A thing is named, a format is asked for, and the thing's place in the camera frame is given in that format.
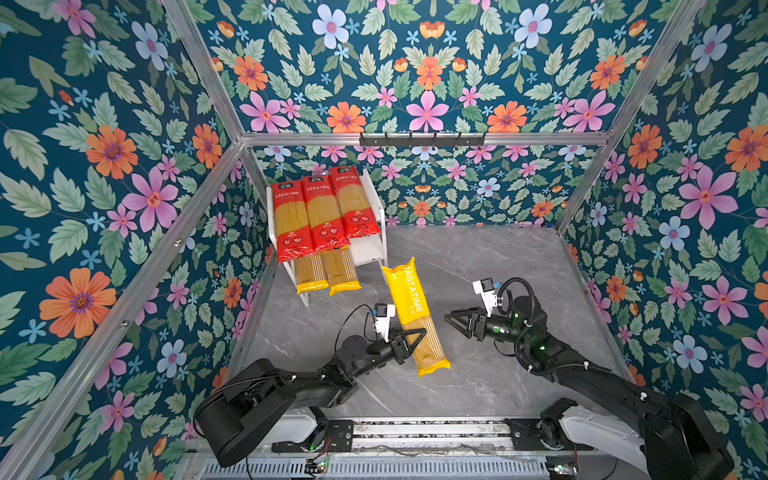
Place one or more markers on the black wall hook rail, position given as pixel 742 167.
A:
pixel 408 140

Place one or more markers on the yellow pasta bag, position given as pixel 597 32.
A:
pixel 413 311
pixel 340 271
pixel 310 274

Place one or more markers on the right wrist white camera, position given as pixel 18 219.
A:
pixel 487 289

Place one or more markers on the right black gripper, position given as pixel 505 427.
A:
pixel 477 326

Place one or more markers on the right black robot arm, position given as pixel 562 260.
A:
pixel 665 437

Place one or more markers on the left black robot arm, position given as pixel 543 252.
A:
pixel 237 418

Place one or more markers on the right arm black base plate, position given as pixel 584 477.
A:
pixel 538 434

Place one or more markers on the red spaghetti bag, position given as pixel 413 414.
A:
pixel 356 212
pixel 291 221
pixel 325 220

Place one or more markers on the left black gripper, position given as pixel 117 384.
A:
pixel 399 347

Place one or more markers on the wrist white camera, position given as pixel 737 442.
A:
pixel 487 289
pixel 383 314

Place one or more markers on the aluminium front rail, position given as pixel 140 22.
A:
pixel 432 435

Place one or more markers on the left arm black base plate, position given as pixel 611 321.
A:
pixel 328 436

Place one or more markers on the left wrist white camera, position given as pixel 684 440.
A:
pixel 383 314

